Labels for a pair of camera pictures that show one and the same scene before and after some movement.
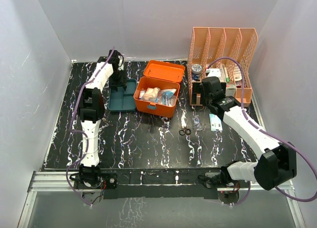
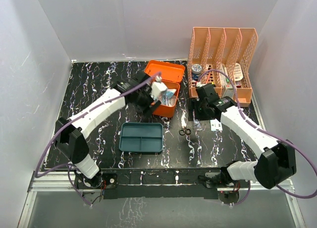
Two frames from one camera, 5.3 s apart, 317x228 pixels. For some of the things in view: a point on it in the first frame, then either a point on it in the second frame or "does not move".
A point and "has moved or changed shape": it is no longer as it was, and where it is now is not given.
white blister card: x=215 y=123 does not move
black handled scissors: x=182 y=132 does not move
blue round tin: x=196 y=69 does not move
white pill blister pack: x=237 y=73 does not move
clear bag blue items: x=165 y=97 does not move
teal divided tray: x=122 y=100 has moved or changed shape
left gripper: x=114 y=85 to x=146 y=109
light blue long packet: x=168 y=94 does not move
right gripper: x=197 y=86 to x=192 y=104
